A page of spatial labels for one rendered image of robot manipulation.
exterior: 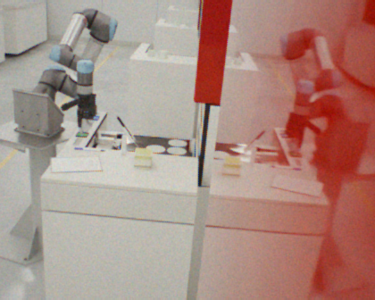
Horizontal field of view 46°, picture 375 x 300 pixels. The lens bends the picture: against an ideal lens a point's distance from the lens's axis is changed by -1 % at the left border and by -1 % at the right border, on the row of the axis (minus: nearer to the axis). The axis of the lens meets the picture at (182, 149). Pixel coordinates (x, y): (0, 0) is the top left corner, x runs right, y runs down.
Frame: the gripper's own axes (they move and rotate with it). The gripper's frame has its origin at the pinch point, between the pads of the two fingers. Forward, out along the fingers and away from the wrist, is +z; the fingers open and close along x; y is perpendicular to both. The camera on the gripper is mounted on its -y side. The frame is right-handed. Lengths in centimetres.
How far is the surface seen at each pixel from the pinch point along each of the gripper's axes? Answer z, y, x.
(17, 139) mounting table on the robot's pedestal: 15.7, -40.2, 19.7
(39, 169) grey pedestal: 37, -32, 29
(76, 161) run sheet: 0.8, 6.1, -32.1
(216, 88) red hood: -32, 63, -15
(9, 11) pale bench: 18, -267, 574
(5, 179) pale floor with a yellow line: 98, -95, 125
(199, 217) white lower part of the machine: 33, 62, -15
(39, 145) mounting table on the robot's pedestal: 15.7, -26.2, 15.3
